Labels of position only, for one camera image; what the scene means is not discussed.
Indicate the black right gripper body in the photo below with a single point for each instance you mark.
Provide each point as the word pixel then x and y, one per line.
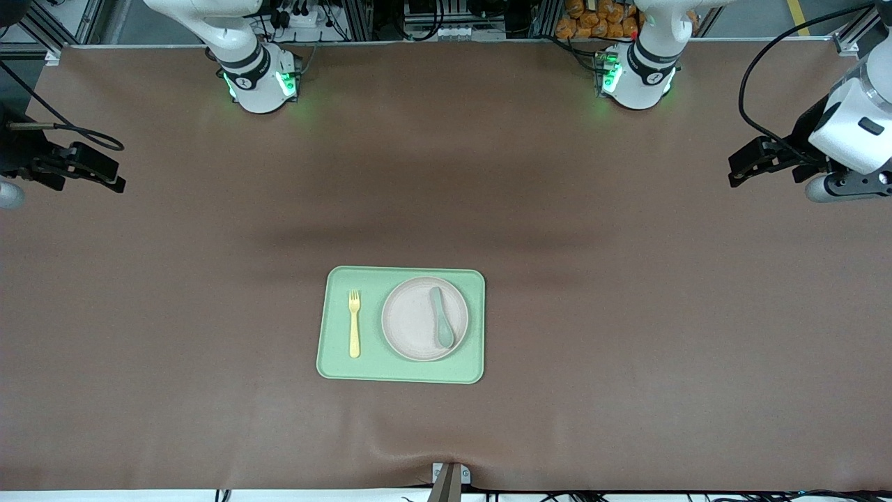
pixel 19 151

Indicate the metal table edge clamp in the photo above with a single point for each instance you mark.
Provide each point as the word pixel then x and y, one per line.
pixel 451 481

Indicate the aluminium frame profile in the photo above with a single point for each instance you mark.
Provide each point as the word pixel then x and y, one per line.
pixel 70 21

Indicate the light green rectangular tray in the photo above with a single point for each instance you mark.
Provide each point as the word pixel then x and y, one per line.
pixel 401 373

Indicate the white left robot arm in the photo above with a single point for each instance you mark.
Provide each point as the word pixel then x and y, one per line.
pixel 637 94

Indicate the brown table cover mat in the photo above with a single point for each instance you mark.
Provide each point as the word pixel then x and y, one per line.
pixel 209 314

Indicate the teal plastic spoon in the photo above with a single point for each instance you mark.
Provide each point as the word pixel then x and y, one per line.
pixel 444 331

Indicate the white power strip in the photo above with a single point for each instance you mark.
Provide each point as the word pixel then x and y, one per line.
pixel 306 19

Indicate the white table corner bracket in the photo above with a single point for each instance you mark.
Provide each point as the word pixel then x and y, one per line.
pixel 54 57

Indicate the pile of orange objects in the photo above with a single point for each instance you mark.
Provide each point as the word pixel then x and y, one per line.
pixel 599 21

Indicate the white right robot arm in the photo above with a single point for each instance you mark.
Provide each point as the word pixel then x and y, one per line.
pixel 268 97

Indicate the yellow plastic fork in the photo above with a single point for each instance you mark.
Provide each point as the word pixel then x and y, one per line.
pixel 355 328

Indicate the beige round plate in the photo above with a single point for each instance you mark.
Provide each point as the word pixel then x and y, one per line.
pixel 411 321

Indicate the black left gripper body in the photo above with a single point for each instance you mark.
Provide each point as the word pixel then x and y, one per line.
pixel 801 139

